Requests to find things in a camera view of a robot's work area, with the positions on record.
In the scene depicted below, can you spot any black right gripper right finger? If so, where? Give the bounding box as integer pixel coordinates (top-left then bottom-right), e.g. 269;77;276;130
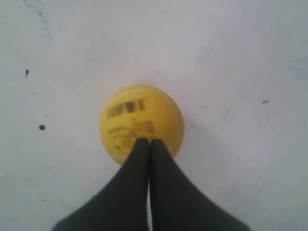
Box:
149;139;250;231

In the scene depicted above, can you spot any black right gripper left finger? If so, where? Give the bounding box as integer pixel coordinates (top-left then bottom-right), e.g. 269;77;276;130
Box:
53;138;150;231

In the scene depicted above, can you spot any yellow ball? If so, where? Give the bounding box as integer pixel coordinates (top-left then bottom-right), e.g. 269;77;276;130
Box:
100;85;185;165

